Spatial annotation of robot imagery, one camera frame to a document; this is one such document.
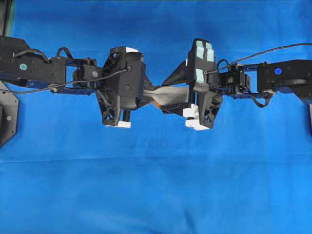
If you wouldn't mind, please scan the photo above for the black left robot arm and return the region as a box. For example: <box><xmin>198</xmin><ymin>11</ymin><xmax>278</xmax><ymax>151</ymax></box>
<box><xmin>0</xmin><ymin>36</ymin><xmax>155</xmax><ymax>127</ymax></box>

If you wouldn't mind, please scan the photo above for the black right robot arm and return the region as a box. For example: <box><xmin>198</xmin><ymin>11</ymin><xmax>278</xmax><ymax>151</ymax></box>
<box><xmin>160</xmin><ymin>60</ymin><xmax>312</xmax><ymax>130</ymax></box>

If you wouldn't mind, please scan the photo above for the grey brown sponge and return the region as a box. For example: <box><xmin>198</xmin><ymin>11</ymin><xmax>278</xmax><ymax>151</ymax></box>
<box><xmin>143</xmin><ymin>86</ymin><xmax>189</xmax><ymax>109</ymax></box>

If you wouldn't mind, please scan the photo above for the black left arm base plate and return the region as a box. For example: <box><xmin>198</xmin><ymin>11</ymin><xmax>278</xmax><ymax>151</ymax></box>
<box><xmin>0</xmin><ymin>81</ymin><xmax>19</xmax><ymax>148</ymax></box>

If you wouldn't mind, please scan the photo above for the black camera cable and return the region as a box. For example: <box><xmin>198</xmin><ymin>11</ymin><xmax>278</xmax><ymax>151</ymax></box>
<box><xmin>0</xmin><ymin>67</ymin><xmax>131</xmax><ymax>95</ymax></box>
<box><xmin>204</xmin><ymin>43</ymin><xmax>312</xmax><ymax>75</ymax></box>

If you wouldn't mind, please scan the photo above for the green backdrop sheet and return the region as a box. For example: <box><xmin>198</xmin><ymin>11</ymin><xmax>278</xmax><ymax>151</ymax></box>
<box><xmin>4</xmin><ymin>0</ymin><xmax>16</xmax><ymax>37</ymax></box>

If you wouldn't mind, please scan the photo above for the black taped right wrist camera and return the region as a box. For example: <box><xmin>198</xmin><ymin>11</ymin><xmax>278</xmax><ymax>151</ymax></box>
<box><xmin>187</xmin><ymin>39</ymin><xmax>219</xmax><ymax>93</ymax></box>

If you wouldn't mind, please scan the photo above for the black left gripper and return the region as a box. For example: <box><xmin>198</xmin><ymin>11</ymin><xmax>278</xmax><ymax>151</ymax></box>
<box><xmin>96</xmin><ymin>46</ymin><xmax>155</xmax><ymax>128</ymax></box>

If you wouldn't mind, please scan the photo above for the black left camera cable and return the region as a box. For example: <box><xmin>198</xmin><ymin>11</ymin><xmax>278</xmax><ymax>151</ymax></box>
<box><xmin>0</xmin><ymin>67</ymin><xmax>131</xmax><ymax>95</ymax></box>

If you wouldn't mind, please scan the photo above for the black right camera cable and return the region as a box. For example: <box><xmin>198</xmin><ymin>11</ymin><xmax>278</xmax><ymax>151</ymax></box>
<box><xmin>204</xmin><ymin>43</ymin><xmax>312</xmax><ymax>75</ymax></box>

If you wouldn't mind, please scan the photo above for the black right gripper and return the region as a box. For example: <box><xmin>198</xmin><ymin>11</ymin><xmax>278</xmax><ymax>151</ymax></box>
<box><xmin>160</xmin><ymin>60</ymin><xmax>223</xmax><ymax>131</ymax></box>

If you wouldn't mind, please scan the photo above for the blue table cloth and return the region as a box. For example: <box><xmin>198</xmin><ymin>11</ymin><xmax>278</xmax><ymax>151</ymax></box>
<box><xmin>0</xmin><ymin>0</ymin><xmax>312</xmax><ymax>234</ymax></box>

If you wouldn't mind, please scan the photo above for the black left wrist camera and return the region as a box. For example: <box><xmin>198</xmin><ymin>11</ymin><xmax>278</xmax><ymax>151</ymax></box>
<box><xmin>117</xmin><ymin>52</ymin><xmax>146</xmax><ymax>110</ymax></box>

